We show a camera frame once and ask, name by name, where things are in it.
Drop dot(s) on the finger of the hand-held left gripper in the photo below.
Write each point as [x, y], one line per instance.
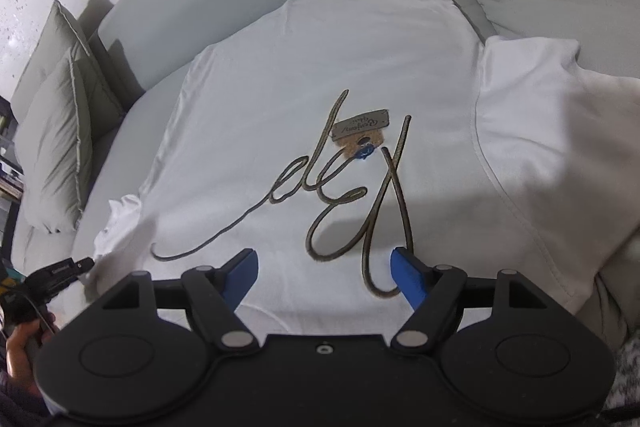
[84, 264]

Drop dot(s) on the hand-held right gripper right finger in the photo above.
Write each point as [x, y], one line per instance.
[407, 277]

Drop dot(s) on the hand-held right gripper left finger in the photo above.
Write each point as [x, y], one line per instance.
[242, 277]

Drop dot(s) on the white t-shirt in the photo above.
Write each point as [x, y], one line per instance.
[300, 82]

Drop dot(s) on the person's left forearm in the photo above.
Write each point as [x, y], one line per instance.
[20, 402]

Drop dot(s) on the person's left hand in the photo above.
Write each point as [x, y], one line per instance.
[20, 352]

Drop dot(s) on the houndstooth patterned cloth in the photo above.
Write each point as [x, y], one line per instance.
[629, 377]

